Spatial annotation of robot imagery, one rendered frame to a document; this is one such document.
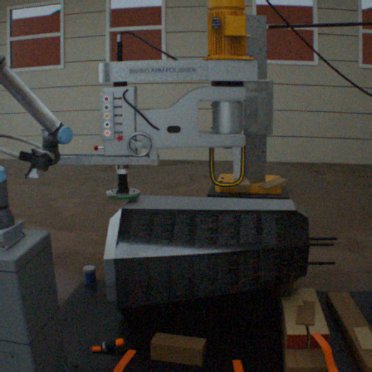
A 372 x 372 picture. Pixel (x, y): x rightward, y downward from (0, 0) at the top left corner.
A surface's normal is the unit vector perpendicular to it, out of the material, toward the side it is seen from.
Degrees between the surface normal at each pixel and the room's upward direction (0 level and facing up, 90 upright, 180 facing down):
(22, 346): 90
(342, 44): 90
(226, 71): 90
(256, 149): 90
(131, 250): 45
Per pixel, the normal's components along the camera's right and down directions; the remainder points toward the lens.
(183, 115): 0.04, 0.22
